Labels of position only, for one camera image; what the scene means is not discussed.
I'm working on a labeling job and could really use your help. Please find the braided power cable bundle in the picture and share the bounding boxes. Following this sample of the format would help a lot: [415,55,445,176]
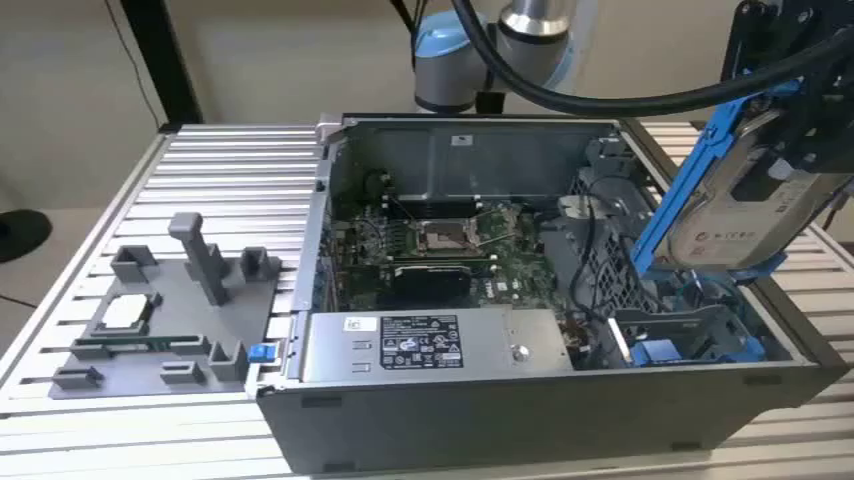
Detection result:
[559,309,605,359]

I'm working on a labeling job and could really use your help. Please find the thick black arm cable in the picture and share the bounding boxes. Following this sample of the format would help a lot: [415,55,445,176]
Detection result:
[447,0,854,117]

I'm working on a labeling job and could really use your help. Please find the green motherboard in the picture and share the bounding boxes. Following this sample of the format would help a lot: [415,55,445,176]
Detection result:
[329,194,568,314]

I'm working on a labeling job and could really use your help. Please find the black graphics card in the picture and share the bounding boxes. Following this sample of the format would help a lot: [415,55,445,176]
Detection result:
[389,264,472,306]

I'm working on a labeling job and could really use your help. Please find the green RAM stick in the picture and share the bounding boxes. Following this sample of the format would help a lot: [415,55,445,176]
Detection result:
[73,335,201,351]

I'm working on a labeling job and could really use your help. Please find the silver power supply unit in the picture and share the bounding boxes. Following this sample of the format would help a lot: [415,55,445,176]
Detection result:
[292,307,576,386]

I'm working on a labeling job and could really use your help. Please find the black wrist mount bracket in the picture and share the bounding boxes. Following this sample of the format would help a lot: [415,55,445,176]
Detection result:
[721,0,854,84]

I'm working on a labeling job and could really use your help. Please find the thin metal locking lever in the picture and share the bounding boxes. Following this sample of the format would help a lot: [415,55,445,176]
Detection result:
[385,194,425,226]

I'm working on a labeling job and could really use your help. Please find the hard disk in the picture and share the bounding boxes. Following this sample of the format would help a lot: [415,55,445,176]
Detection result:
[629,79,812,286]

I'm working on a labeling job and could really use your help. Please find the disk bay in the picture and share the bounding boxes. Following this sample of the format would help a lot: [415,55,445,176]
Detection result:
[603,299,795,369]

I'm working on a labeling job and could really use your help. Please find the CPU socket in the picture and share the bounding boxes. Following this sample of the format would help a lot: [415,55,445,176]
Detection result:
[412,217,485,254]

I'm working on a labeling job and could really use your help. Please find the perforated metal drive cage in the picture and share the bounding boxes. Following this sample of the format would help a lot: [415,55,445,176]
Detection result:
[539,134,668,321]

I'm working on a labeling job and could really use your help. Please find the dark grey PC case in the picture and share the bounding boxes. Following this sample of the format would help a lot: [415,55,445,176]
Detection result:
[244,112,854,474]

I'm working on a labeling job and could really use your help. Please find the black frame post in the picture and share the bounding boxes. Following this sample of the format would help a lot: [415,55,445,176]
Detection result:
[122,0,205,126]

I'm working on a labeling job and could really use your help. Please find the black RAM slot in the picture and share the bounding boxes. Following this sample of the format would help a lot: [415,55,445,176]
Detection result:
[392,252,492,265]

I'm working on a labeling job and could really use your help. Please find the black round base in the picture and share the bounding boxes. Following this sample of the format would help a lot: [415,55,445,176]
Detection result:
[0,208,53,264]

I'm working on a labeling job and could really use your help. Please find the blue disk carrier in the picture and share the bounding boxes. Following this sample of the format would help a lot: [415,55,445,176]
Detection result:
[629,337,685,369]

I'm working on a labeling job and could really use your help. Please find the grey parts rack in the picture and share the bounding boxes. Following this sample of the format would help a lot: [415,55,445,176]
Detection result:
[49,212,285,401]

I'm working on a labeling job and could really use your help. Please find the silver CPU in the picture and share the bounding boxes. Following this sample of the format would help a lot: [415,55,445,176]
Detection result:
[98,294,152,331]

